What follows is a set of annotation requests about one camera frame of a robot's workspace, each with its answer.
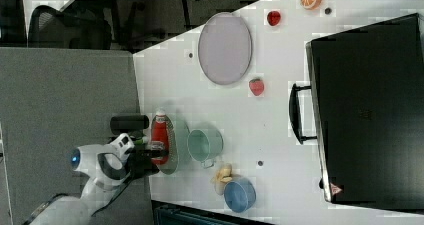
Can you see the red ketchup bottle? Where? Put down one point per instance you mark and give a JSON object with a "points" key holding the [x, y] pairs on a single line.
{"points": [[159, 136]]}

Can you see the green perforated strainer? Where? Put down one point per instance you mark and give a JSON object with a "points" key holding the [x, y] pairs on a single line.
{"points": [[178, 156]]}

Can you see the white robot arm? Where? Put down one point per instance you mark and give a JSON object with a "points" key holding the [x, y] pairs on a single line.
{"points": [[110, 168]]}

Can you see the red toy apple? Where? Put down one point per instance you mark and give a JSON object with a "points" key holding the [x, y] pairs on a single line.
{"points": [[273, 18]]}

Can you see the grey round plate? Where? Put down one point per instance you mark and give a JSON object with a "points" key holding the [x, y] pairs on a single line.
{"points": [[224, 48]]}

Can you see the black cylinder container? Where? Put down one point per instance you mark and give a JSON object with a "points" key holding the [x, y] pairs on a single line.
{"points": [[128, 123]]}

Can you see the black office chair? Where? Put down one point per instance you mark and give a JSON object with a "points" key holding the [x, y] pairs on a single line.
{"points": [[50, 28]]}

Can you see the toy strawberry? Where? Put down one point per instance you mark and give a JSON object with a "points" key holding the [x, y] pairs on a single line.
{"points": [[256, 86]]}

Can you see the peeled toy banana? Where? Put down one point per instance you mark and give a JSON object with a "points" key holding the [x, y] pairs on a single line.
{"points": [[222, 176]]}

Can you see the blue bowl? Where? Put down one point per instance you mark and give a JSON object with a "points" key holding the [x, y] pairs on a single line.
{"points": [[239, 195]]}

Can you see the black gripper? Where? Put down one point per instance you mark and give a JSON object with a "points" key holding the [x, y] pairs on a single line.
{"points": [[140, 161]]}

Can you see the green metal cup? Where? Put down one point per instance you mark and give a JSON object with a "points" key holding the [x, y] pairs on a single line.
{"points": [[204, 145]]}

